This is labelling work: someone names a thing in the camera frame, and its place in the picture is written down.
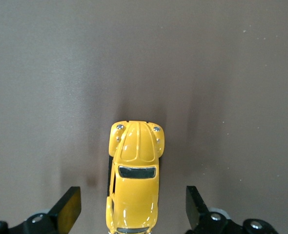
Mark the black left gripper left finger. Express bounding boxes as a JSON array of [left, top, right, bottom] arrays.
[[0, 186, 82, 234]]

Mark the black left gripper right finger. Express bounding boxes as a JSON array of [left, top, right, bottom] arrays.
[[185, 185, 280, 234]]

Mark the yellow toy beetle car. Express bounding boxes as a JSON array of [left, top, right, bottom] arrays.
[[105, 119, 165, 234]]

